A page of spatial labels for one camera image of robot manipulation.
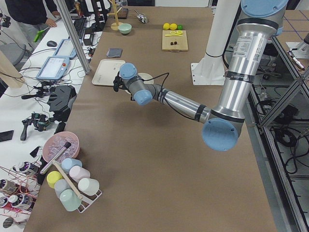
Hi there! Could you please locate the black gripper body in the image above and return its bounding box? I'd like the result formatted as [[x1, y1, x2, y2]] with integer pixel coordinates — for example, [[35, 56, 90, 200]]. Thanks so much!
[[113, 72, 126, 92]]

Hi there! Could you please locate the cream round plate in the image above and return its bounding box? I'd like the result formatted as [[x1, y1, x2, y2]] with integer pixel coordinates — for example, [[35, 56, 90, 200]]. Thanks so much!
[[138, 72, 154, 84]]

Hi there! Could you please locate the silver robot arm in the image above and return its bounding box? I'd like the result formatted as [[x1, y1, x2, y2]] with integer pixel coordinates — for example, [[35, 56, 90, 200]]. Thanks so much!
[[113, 0, 287, 151]]

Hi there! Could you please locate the cream rabbit tray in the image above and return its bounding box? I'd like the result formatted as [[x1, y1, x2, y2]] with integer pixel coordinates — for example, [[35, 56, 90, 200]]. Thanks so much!
[[92, 59, 125, 87]]

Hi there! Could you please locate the grey folded cloth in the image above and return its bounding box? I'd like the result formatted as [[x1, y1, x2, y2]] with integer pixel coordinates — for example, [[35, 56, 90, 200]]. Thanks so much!
[[106, 48, 123, 58]]

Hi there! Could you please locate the mint green bowl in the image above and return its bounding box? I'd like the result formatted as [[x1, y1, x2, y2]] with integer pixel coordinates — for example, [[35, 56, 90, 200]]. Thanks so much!
[[118, 23, 132, 35]]

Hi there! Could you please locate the wooden mug tree stand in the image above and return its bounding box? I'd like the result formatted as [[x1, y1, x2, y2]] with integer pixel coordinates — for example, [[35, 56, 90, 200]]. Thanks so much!
[[108, 0, 123, 31]]

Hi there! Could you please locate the far teach pendant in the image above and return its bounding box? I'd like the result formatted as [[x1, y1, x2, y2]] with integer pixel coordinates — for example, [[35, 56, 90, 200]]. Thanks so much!
[[54, 39, 77, 59]]

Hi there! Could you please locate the teach pendant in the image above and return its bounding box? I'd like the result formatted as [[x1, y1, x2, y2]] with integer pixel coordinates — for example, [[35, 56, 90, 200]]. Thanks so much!
[[54, 39, 77, 59], [36, 56, 70, 81]]

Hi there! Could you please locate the near teach pendant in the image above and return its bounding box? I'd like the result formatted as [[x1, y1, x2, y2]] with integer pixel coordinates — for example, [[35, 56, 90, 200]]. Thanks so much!
[[36, 56, 70, 81]]

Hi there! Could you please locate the shiny steel scoop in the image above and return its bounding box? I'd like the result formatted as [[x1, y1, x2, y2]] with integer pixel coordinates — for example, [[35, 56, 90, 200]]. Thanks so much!
[[134, 9, 148, 24]]

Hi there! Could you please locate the black keyboard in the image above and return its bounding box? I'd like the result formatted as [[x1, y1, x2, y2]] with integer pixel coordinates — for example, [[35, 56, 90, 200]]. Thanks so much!
[[73, 17, 87, 39]]

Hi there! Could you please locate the whole yellow lemon near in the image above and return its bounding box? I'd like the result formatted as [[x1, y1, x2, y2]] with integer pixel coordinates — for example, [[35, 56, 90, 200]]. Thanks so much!
[[163, 23, 170, 30]]

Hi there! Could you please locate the whole yellow lemon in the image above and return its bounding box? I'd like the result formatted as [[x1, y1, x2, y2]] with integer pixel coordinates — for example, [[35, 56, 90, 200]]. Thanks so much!
[[169, 23, 178, 30], [163, 23, 170, 30]]

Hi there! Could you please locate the bamboo cutting board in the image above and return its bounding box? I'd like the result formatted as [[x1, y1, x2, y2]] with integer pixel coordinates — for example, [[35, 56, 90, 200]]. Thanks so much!
[[162, 30, 189, 51]]

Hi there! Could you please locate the yellow plastic knife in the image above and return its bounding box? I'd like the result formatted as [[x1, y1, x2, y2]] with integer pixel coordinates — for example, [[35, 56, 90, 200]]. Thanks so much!
[[164, 34, 183, 37]]

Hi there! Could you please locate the black computer mouse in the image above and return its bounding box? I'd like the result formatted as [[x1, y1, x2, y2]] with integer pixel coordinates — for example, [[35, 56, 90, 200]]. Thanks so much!
[[46, 41, 57, 47]]

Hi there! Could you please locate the whole yellow lemon far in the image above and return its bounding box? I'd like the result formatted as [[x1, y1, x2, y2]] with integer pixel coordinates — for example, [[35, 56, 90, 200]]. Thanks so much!
[[169, 23, 178, 30]]

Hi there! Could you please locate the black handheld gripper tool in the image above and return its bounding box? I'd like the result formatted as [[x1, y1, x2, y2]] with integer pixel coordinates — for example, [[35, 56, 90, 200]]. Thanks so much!
[[20, 113, 54, 141]]

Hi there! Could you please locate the pink bowl with ice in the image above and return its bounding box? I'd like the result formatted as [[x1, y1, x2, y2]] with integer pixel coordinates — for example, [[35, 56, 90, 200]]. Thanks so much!
[[42, 131, 80, 162]]

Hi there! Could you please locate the blue cup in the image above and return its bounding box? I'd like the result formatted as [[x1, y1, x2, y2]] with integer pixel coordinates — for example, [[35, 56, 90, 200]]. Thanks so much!
[[61, 158, 83, 174]]

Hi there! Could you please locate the pink cup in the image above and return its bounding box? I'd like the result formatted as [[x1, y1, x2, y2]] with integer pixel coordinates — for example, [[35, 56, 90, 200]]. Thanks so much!
[[69, 165, 90, 183]]

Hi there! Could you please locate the white cup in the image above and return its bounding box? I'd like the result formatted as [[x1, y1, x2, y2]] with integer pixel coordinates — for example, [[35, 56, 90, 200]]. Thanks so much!
[[78, 178, 99, 196]]

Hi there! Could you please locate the person in dark clothes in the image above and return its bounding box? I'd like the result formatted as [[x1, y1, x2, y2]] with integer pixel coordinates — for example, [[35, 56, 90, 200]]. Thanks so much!
[[5, 0, 57, 28]]

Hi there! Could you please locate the yellow cup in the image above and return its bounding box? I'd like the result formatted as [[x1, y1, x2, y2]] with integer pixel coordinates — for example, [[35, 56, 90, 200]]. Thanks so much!
[[46, 171, 63, 189]]

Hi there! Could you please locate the grey cup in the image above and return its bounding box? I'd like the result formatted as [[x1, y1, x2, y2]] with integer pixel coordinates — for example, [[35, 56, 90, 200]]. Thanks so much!
[[54, 179, 71, 198]]

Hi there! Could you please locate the white cup rack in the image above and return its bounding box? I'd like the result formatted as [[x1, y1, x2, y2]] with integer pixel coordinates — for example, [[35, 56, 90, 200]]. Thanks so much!
[[77, 189, 103, 213]]

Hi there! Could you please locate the mint green cup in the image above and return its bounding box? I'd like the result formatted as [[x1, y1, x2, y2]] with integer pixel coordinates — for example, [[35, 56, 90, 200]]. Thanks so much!
[[59, 189, 82, 212]]

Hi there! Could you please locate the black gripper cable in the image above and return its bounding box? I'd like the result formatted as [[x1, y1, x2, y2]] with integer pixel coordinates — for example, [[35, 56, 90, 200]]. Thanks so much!
[[137, 72, 170, 108]]

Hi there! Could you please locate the aluminium frame post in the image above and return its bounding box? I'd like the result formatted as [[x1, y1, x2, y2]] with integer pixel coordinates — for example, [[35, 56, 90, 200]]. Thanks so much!
[[55, 0, 90, 74]]

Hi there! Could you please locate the metal scoop black-tipped handle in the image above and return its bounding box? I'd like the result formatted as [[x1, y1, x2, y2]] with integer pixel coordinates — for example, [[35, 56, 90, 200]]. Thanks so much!
[[40, 142, 71, 175]]

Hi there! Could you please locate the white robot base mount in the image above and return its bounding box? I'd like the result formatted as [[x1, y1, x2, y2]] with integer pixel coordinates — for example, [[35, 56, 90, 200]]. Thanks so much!
[[191, 0, 240, 86]]

